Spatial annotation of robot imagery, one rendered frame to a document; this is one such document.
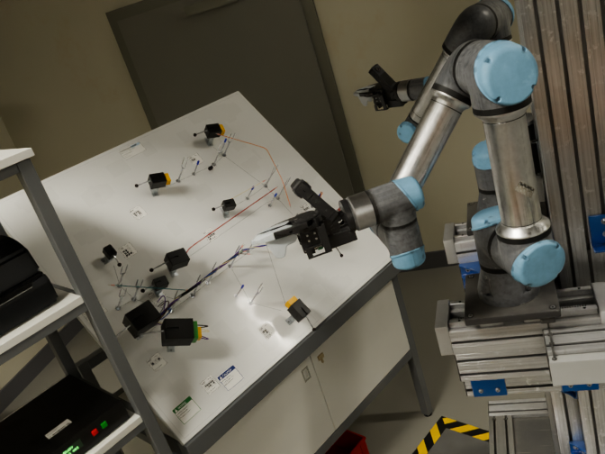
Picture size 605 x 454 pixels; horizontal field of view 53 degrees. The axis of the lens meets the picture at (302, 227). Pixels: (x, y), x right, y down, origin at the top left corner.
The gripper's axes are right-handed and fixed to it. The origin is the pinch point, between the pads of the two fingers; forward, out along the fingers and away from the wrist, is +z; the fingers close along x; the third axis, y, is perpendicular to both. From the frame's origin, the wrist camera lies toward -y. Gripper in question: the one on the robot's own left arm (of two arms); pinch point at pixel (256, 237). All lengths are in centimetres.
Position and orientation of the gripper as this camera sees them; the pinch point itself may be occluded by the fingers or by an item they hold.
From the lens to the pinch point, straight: 125.3
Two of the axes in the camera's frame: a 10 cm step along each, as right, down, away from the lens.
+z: -9.4, 3.3, -0.7
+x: -1.4, -2.0, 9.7
